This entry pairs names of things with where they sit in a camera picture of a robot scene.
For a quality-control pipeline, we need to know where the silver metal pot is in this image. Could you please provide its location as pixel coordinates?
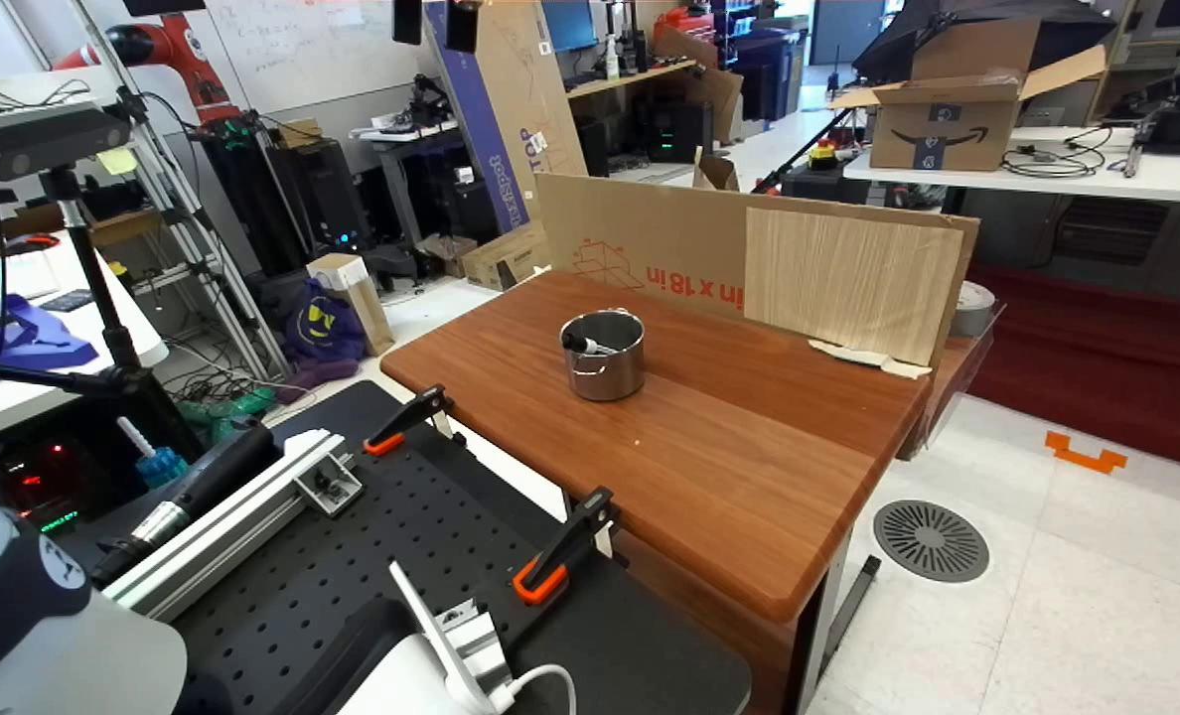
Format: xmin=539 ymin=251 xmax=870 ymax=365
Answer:
xmin=560 ymin=306 xmax=649 ymax=406

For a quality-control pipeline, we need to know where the black orange clamp near pot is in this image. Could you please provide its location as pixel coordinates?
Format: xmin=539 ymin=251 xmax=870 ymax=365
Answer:
xmin=360 ymin=384 xmax=450 ymax=457

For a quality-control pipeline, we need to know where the black orange clamp front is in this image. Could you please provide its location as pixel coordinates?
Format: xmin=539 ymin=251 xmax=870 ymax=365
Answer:
xmin=510 ymin=487 xmax=613 ymax=608

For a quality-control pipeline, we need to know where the brown cardboard divider board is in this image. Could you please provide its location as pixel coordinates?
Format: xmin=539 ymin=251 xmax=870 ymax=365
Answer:
xmin=536 ymin=175 xmax=976 ymax=379

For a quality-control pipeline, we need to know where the round floor drain cover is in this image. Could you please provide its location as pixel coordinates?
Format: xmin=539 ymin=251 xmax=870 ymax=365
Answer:
xmin=873 ymin=500 xmax=988 ymax=582

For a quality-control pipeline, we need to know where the black perforated breadboard plate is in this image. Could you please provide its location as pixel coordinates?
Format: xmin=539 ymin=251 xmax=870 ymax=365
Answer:
xmin=83 ymin=379 xmax=755 ymax=715

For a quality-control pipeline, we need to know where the open amazon cardboard box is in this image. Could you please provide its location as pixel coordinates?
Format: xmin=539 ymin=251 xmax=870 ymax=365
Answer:
xmin=840 ymin=20 xmax=1108 ymax=171

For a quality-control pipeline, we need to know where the white table with box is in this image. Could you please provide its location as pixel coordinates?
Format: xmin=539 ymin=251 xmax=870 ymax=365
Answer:
xmin=845 ymin=126 xmax=1180 ymax=201

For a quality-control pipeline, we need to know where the silver aluminium extrusion rail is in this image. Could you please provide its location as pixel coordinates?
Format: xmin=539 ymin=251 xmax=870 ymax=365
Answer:
xmin=105 ymin=429 xmax=360 ymax=620

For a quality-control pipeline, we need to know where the black camera tripod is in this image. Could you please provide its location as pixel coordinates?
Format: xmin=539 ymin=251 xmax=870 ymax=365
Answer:
xmin=0 ymin=104 xmax=207 ymax=510

